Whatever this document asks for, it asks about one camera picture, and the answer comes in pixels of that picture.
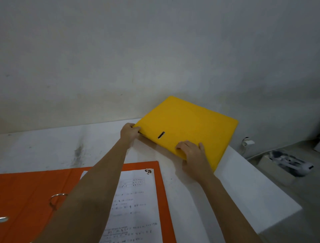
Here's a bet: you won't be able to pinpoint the person's right hand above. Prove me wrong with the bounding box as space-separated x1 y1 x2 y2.
176 141 213 181

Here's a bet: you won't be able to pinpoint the person's left hand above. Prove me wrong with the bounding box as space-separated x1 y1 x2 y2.
120 123 142 148

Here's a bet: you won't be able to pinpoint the yellow ring binder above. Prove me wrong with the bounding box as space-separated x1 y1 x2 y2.
133 96 239 173

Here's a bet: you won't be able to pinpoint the person's right forearm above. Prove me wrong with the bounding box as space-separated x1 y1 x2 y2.
199 173 263 243

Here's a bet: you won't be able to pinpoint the person's left forearm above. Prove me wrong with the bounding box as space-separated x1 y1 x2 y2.
34 138 134 243

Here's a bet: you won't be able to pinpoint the printed paper sheets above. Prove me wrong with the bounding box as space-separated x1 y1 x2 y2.
80 169 163 243

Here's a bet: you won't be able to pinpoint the black and white shoes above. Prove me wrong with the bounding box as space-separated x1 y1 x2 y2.
269 150 314 177

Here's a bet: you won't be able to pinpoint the white wall socket plug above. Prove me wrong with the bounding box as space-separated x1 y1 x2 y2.
241 137 255 151

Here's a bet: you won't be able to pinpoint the metal binder ring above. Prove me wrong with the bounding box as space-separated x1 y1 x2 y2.
49 193 68 211

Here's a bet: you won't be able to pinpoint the orange ring binder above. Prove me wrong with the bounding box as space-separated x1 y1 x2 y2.
0 161 177 243

